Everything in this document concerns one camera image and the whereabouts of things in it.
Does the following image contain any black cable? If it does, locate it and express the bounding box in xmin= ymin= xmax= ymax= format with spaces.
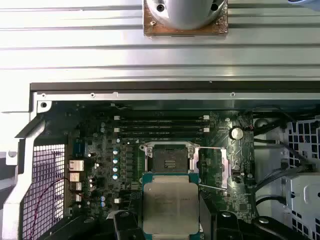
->
xmin=254 ymin=195 xmax=288 ymax=209
xmin=253 ymin=166 xmax=313 ymax=193

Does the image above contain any silver-topped CPU chip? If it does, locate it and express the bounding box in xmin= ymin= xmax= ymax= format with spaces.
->
xmin=141 ymin=171 xmax=201 ymax=240

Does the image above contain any black RAM slot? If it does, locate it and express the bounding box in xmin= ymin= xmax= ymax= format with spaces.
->
xmin=117 ymin=120 xmax=206 ymax=127
xmin=113 ymin=126 xmax=211 ymax=134
xmin=117 ymin=132 xmax=206 ymax=140
xmin=113 ymin=114 xmax=211 ymax=121

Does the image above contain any round silver coin battery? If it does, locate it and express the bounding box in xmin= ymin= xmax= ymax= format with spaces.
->
xmin=229 ymin=126 xmax=244 ymax=140

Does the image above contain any silver perforated drive cage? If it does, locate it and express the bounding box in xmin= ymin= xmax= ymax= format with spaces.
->
xmin=284 ymin=119 xmax=320 ymax=240

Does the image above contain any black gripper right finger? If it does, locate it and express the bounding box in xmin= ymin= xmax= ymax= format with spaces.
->
xmin=211 ymin=210 xmax=297 ymax=240

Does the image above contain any CPU socket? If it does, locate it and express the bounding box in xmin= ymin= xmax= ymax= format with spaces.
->
xmin=138 ymin=141 xmax=201 ymax=176

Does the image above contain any square brown base plate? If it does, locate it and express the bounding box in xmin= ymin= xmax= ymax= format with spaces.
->
xmin=142 ymin=0 xmax=229 ymax=38

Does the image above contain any black open PC case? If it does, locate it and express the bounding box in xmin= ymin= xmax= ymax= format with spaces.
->
xmin=0 ymin=81 xmax=320 ymax=240

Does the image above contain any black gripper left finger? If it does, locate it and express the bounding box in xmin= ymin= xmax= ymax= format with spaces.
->
xmin=37 ymin=210 xmax=141 ymax=240

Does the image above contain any green motherboard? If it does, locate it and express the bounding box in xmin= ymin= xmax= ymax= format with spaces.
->
xmin=51 ymin=101 xmax=256 ymax=226

